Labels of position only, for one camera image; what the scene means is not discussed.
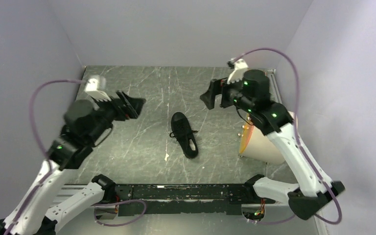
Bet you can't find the white cylindrical lampshade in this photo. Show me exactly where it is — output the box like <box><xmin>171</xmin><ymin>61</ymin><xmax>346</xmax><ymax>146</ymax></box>
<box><xmin>238</xmin><ymin>114</ymin><xmax>301</xmax><ymax>165</ymax></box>

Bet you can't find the aluminium frame rail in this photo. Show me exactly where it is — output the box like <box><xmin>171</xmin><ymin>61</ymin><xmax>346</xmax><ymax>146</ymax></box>
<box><xmin>55</xmin><ymin>184</ymin><xmax>321</xmax><ymax>208</ymax></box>

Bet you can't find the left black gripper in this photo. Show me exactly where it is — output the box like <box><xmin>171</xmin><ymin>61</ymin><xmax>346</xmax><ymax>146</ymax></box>
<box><xmin>87</xmin><ymin>89</ymin><xmax>146</xmax><ymax>143</ymax></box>

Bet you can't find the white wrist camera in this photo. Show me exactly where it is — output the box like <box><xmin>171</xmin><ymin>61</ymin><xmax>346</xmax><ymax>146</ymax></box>
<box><xmin>84</xmin><ymin>75</ymin><xmax>111</xmax><ymax>101</ymax></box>
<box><xmin>227</xmin><ymin>58</ymin><xmax>249</xmax><ymax>84</ymax></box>

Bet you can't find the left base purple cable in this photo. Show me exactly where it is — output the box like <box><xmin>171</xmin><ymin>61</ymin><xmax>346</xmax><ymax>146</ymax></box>
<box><xmin>93</xmin><ymin>198</ymin><xmax>147</xmax><ymax>227</ymax></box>

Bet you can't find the black canvas shoe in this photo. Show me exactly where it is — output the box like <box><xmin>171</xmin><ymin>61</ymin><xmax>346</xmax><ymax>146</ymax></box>
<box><xmin>169</xmin><ymin>112</ymin><xmax>199</xmax><ymax>159</ymax></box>

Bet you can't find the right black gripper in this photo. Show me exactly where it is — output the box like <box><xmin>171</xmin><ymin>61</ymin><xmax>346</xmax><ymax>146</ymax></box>
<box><xmin>200</xmin><ymin>72</ymin><xmax>255</xmax><ymax>114</ymax></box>

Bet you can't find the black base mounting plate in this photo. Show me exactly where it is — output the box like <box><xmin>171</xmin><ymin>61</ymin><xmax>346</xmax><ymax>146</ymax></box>
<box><xmin>116</xmin><ymin>184</ymin><xmax>275</xmax><ymax>216</ymax></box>

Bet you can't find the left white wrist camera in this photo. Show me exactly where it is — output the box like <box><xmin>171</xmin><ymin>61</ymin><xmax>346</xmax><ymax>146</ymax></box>
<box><xmin>84</xmin><ymin>75</ymin><xmax>111</xmax><ymax>101</ymax></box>

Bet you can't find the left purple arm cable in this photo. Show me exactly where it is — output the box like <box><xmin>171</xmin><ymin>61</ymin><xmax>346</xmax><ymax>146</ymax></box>
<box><xmin>3</xmin><ymin>79</ymin><xmax>88</xmax><ymax>235</ymax></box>

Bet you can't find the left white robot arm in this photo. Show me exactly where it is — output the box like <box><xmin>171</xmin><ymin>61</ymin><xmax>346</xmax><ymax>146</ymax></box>
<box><xmin>0</xmin><ymin>91</ymin><xmax>146</xmax><ymax>235</ymax></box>

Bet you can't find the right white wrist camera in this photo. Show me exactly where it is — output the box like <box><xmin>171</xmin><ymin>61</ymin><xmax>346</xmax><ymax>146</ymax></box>
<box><xmin>227</xmin><ymin>58</ymin><xmax>249</xmax><ymax>84</ymax></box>

